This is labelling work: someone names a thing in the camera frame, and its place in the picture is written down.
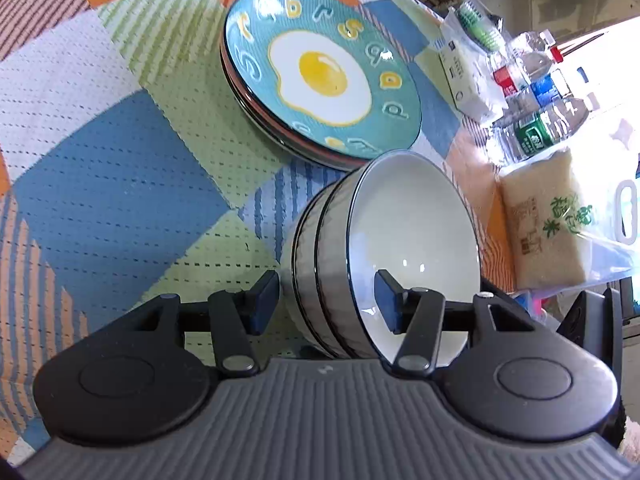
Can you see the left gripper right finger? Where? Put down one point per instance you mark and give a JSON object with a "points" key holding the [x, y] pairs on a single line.
{"points": [[417, 314]]}

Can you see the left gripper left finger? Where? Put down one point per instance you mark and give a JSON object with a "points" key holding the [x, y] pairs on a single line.
{"points": [[234, 316]]}

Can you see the white bowl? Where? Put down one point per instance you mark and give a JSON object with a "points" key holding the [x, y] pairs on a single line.
{"points": [[332, 271], [298, 279], [407, 218]]}

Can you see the teal egg plate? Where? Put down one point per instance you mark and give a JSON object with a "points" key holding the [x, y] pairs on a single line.
{"points": [[326, 72]]}

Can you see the pink rabbit plate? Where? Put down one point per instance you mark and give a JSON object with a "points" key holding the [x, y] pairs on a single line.
{"points": [[259, 105]]}

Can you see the white sun plate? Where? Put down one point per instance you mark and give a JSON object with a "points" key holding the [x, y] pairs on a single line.
{"points": [[293, 143]]}

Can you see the bag of rice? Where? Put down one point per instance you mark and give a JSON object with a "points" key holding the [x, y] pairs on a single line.
{"points": [[549, 224]]}

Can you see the patchwork tablecloth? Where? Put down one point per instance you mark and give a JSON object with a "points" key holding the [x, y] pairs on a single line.
{"points": [[128, 170]]}

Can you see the green label water bottle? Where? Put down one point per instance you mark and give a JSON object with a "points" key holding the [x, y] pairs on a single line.
{"points": [[536, 132]]}

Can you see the white tissue pack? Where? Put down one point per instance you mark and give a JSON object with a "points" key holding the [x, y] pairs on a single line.
{"points": [[472, 86]]}

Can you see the blue label water bottle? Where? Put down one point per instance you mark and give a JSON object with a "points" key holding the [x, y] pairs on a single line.
{"points": [[541, 93]]}

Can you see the red label water bottle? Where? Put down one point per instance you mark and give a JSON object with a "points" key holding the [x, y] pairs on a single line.
{"points": [[531, 56]]}

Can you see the plastic basket with green items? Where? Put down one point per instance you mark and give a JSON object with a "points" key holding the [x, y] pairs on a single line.
{"points": [[472, 20]]}

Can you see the clear plastic handle bag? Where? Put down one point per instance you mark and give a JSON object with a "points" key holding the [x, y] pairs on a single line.
{"points": [[608, 150]]}

